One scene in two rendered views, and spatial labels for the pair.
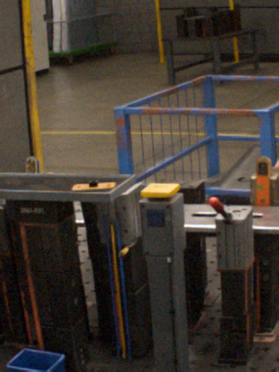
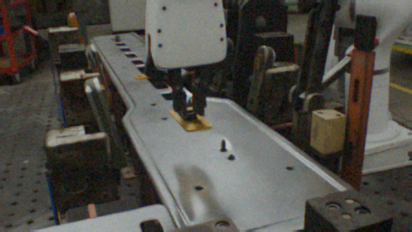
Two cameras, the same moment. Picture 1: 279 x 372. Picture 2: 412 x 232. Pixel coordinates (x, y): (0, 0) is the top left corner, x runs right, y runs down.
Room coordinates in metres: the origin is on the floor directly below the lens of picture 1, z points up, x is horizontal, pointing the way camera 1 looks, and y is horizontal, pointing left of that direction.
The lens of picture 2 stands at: (2.57, 1.12, 1.27)
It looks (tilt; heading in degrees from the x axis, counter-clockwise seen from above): 21 degrees down; 228
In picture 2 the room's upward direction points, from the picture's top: 2 degrees counter-clockwise
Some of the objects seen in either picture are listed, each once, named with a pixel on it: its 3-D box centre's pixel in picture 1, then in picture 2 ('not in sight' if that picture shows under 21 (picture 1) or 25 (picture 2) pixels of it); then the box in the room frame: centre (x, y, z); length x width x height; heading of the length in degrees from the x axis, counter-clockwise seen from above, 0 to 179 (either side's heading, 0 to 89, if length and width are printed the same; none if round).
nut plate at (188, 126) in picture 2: not in sight; (189, 115); (2.23, 0.70, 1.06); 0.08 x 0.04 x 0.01; 68
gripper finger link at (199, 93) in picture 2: not in sight; (205, 89); (2.21, 0.71, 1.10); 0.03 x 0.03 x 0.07; 68
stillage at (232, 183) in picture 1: (237, 174); not in sight; (4.20, -0.54, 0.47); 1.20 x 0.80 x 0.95; 152
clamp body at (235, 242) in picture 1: (236, 289); not in sight; (1.63, -0.20, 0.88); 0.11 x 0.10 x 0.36; 158
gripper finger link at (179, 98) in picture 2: not in sight; (172, 94); (2.25, 0.69, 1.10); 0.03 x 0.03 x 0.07; 68
